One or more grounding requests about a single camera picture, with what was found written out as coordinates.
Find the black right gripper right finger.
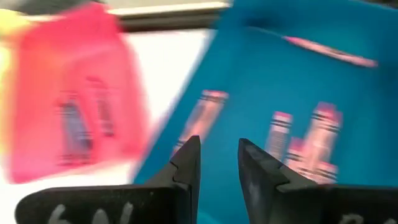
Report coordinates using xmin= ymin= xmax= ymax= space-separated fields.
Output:
xmin=238 ymin=138 xmax=318 ymax=224

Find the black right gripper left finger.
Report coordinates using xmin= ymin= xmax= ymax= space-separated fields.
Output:
xmin=146 ymin=135 xmax=201 ymax=224

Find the blue plastic bin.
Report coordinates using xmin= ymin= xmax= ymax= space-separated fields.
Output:
xmin=133 ymin=0 xmax=398 ymax=224

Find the small red plastic bin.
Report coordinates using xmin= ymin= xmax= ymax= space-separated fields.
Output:
xmin=6 ymin=1 xmax=153 ymax=184

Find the yellow plastic bin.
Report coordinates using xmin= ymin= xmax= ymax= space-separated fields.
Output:
xmin=0 ymin=9 xmax=32 ymax=156

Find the black aluminium table frame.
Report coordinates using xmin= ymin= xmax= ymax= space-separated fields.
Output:
xmin=105 ymin=1 xmax=231 ymax=32

